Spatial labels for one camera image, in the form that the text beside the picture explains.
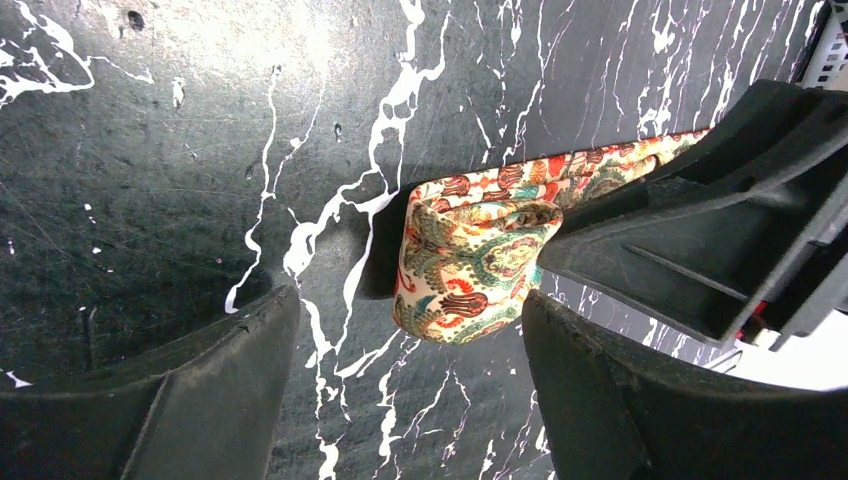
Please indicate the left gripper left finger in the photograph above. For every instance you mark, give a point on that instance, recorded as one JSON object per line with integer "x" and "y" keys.
{"x": 204, "y": 406}

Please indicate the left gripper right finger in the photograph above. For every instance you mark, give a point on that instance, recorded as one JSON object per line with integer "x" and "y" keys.
{"x": 616, "y": 409}

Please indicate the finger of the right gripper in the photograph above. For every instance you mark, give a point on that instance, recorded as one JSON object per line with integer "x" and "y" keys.
{"x": 750, "y": 223}

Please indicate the colourful floral patterned tie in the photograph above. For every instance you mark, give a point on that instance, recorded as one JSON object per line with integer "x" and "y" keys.
{"x": 470, "y": 242}

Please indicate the white plastic basket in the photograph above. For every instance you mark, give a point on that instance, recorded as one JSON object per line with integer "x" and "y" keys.
{"x": 828, "y": 60}

